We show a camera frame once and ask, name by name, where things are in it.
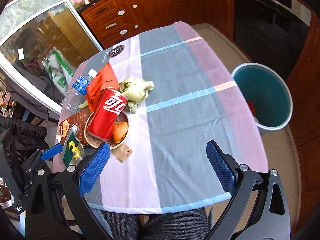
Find brown printed card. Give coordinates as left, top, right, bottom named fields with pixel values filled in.
left=59, top=107, right=92, bottom=146

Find red label on bin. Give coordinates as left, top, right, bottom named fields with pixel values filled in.
left=247, top=101, right=257, bottom=116

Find teal plastic trash bin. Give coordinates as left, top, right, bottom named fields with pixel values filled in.
left=231, top=62, right=293, bottom=135

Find pink grey plaid tablecloth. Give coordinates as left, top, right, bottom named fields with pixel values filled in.
left=75, top=22, right=268, bottom=214

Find red cola can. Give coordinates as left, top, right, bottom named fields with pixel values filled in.
left=87, top=88, right=127, bottom=140

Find wooden kitchen cabinets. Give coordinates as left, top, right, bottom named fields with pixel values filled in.
left=79, top=0, right=234, bottom=48

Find brown coconut shell bowl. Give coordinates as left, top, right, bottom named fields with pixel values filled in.
left=84, top=112, right=127, bottom=150

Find glass sliding door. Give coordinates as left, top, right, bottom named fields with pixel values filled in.
left=1, top=0, right=101, bottom=119

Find brown paper strip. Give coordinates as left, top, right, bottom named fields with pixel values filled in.
left=111, top=144, right=132, bottom=163

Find clear bottle blue label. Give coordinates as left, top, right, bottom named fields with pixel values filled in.
left=61, top=69, right=97, bottom=113

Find tall wooden cabinet door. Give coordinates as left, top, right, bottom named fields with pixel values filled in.
left=286, top=12, right=319, bottom=230

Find green white plastic bag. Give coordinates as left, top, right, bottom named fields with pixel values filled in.
left=42, top=47, right=76, bottom=96

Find red paper packet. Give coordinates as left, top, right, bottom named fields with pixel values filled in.
left=85, top=63, right=119, bottom=113

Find green corn husk pile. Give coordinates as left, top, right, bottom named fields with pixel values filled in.
left=119, top=78, right=155, bottom=114

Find green scrub sponge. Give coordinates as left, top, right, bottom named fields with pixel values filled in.
left=61, top=130, right=85, bottom=167

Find black built-in oven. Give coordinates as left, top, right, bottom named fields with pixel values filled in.
left=234, top=0, right=311, bottom=80

